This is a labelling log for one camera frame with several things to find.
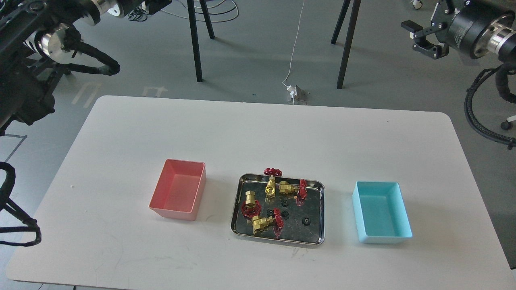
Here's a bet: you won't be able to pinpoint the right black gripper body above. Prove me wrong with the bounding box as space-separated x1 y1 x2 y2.
428 0 464 48

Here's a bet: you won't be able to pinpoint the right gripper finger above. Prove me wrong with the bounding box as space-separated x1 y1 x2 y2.
413 38 449 60
401 20 434 37

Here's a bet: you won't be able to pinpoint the brass valve red handle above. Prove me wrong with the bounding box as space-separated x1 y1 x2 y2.
264 168 283 199
279 179 308 201
251 208 284 234
240 191 262 219

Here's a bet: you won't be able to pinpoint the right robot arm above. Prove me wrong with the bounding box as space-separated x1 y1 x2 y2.
401 0 515 150

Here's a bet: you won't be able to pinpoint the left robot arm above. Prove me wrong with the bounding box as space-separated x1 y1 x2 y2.
0 0 170 135

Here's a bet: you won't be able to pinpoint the blue plastic box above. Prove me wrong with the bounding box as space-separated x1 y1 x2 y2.
352 180 413 244

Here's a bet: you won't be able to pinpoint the pink plastic box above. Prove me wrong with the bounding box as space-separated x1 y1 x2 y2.
149 159 206 221

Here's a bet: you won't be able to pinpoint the black table leg right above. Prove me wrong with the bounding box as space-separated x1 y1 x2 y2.
331 0 362 89

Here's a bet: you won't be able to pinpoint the black table leg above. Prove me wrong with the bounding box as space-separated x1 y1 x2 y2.
331 0 362 89
187 0 214 82

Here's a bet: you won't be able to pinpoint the white power adapter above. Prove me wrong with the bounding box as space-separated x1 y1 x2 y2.
286 85 306 103

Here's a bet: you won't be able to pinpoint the steel tray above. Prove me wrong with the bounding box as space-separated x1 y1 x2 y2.
230 173 325 246

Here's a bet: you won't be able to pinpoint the black table leg left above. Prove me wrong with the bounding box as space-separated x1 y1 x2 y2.
187 0 214 82

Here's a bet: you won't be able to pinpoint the white cable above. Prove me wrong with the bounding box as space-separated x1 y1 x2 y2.
282 0 306 87

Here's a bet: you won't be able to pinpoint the brass valve upright red handle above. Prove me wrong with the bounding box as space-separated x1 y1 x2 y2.
264 168 283 199

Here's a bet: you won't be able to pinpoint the brass valve front red handle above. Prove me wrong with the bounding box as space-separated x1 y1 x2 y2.
251 208 284 234

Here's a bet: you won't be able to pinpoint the black floor cables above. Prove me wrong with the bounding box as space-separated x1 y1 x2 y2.
128 0 239 23

